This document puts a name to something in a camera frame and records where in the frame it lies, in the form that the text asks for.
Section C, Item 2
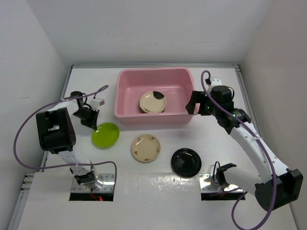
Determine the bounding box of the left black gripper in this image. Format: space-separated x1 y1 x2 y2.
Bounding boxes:
72 106 99 130

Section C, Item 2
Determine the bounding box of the lime green plate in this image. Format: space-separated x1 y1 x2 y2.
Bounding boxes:
92 123 119 149

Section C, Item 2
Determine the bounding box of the cream plate black brushstroke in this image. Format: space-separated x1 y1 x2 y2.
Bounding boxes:
139 91 167 114

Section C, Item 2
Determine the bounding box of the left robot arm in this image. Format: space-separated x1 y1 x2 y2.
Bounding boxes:
35 91 102 190

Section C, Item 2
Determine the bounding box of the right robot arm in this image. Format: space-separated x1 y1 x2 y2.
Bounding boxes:
186 85 303 211

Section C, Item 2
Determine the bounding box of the pink plastic bin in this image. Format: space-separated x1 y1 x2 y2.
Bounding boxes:
114 67 194 126

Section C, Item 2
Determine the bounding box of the cream floral plate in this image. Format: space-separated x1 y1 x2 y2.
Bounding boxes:
130 134 161 163

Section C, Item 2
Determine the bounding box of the black plate front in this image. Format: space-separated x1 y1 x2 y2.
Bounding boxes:
171 148 202 178

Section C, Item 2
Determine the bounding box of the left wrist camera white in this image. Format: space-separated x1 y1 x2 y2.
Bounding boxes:
89 98 105 110

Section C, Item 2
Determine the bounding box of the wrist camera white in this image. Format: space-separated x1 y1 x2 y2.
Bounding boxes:
89 98 105 110
205 78 223 87

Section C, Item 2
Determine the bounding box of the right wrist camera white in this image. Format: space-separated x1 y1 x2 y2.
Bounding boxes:
205 78 223 87

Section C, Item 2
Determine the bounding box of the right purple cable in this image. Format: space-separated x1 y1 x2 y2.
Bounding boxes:
201 70 277 230

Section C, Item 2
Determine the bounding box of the purple cable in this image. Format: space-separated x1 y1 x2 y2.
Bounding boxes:
201 70 277 230
13 84 118 192

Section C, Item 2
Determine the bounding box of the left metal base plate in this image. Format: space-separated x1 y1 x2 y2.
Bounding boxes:
71 173 115 193

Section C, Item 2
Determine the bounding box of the metal base plate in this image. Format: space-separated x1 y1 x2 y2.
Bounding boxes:
71 173 115 193
199 173 244 194

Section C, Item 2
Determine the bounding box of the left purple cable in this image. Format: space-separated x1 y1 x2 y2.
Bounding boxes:
13 84 118 192

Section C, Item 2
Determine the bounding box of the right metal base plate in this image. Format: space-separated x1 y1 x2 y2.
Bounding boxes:
199 173 244 194

